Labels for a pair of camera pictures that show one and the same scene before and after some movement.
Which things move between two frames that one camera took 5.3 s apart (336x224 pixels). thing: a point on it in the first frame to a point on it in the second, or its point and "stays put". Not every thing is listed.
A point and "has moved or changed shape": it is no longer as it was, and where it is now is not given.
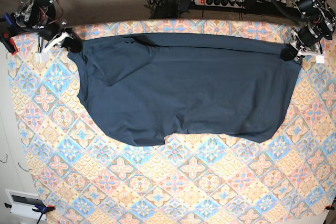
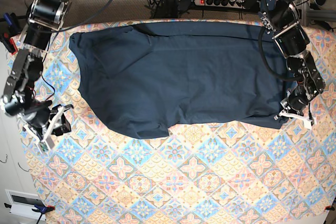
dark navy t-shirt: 145,88 has moved or changed shape
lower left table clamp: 41,209 stays put
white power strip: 204,1 stays put
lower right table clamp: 329,207 stays put
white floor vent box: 22,204 stays put
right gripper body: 309,35 to 297,100
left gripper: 51,31 to 37,113
